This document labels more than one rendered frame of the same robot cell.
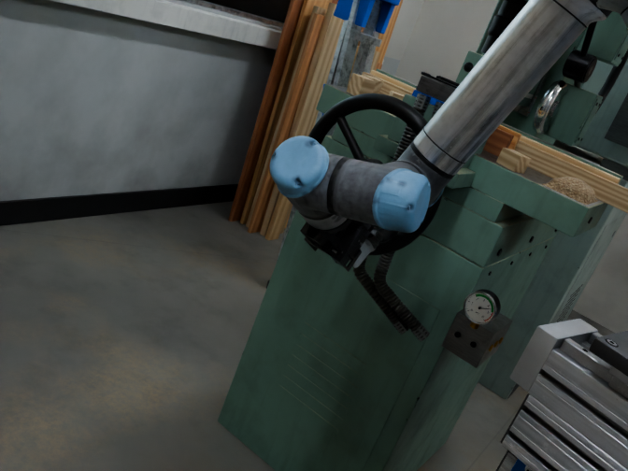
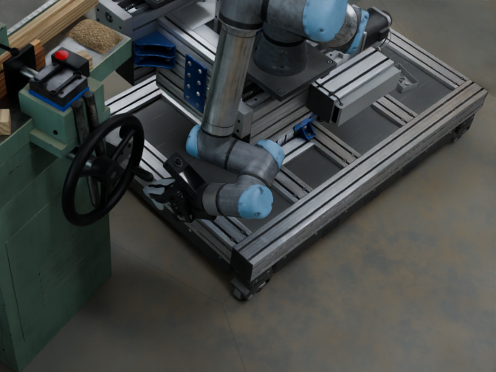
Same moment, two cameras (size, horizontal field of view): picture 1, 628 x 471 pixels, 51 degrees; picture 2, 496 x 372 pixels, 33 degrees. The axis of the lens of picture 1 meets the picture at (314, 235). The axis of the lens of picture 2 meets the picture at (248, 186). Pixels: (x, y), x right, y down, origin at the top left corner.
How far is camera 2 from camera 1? 1.94 m
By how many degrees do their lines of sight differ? 77
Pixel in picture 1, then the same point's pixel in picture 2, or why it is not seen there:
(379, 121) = (12, 142)
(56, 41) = not seen: outside the picture
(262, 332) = (15, 310)
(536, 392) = (253, 129)
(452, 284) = not seen: hidden behind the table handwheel
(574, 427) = (269, 121)
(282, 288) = (13, 280)
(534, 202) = (110, 66)
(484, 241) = not seen: hidden behind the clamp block
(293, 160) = (265, 203)
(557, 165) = (54, 27)
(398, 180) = (277, 153)
